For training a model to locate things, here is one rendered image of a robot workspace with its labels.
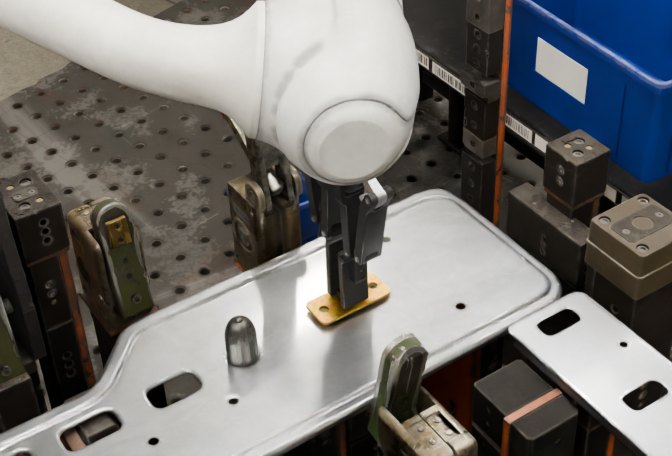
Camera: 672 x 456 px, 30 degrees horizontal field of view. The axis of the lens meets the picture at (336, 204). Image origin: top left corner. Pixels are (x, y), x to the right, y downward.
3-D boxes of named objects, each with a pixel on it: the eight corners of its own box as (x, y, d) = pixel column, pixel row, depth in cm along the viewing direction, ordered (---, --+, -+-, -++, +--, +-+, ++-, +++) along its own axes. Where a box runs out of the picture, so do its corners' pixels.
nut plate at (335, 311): (324, 326, 125) (323, 318, 124) (303, 305, 127) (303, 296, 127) (392, 293, 128) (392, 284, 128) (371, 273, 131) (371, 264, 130)
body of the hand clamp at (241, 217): (276, 431, 154) (254, 209, 132) (247, 397, 159) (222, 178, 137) (316, 410, 157) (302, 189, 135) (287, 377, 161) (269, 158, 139)
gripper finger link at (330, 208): (321, 158, 116) (313, 150, 116) (320, 244, 123) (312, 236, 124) (357, 143, 117) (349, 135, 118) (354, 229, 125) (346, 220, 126)
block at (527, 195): (558, 433, 152) (580, 246, 134) (495, 375, 160) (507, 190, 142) (577, 422, 154) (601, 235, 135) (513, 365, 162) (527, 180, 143)
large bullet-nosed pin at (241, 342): (238, 382, 122) (232, 334, 118) (222, 363, 124) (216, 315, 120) (266, 368, 123) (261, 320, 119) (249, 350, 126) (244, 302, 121)
